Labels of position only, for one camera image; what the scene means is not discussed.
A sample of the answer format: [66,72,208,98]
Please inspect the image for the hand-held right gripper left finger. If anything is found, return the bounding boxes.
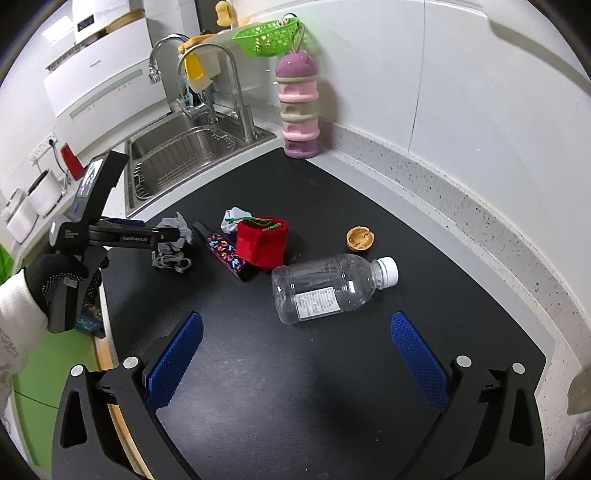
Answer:
[51,311,204,480]

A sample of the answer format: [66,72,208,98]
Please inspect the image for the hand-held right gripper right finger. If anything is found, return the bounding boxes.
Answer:
[390,311,546,480]

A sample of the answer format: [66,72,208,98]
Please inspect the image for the grey face mask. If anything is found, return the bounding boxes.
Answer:
[151,211,194,272]

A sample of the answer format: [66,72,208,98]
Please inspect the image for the clear plastic bottle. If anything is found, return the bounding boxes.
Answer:
[271,255,399,325]

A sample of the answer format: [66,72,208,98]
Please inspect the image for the person's left hand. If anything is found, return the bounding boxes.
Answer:
[23,251,110,320]

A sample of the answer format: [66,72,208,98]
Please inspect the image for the red box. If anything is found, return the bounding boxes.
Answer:
[60,143,85,179]

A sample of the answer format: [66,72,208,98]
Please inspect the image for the white canister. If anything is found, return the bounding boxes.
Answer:
[0,188,40,244]
[27,169,64,218]

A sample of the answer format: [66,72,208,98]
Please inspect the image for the black patterned wrapper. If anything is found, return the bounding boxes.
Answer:
[193,220,259,282]

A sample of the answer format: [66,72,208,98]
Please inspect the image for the stainless steel sink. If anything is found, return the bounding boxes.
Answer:
[123,111,278,220]

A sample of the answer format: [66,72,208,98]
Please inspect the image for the crumpled white tissue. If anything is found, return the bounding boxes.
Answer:
[220,208,254,235]

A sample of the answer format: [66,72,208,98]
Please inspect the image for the black mat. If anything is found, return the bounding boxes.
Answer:
[100,148,548,480]

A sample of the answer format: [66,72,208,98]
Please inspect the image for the red cloth pouch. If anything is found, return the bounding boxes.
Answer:
[235,214,290,271]

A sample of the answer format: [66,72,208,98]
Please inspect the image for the walnut shell half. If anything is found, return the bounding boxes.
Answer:
[346,226,376,253]

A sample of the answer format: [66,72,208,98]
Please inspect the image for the curved chrome faucet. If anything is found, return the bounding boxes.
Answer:
[148,36,219,123]

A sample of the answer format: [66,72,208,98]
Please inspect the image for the tall steel faucet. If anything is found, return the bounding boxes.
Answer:
[177,43,260,143]

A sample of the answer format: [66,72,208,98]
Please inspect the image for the white water heater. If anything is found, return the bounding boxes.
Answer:
[71,0,149,47]

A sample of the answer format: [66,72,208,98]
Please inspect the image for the white hanging caddy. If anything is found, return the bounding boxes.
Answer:
[187,44,223,80]

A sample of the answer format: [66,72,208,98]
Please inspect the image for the pink stacked container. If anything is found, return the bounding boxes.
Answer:
[275,50,322,160]

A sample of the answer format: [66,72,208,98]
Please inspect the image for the yellow sponge figure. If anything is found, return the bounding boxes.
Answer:
[215,0,238,27]

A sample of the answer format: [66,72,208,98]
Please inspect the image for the green plastic basket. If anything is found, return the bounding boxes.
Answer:
[231,17,304,59]

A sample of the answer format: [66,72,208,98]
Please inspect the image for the white wall socket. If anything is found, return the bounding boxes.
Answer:
[30,131,59,163]

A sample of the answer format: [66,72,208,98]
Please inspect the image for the wire sink rack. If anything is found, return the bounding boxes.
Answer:
[131,127,237,200]

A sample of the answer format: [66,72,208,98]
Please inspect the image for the white wall appliance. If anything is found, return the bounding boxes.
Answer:
[43,34,160,119]

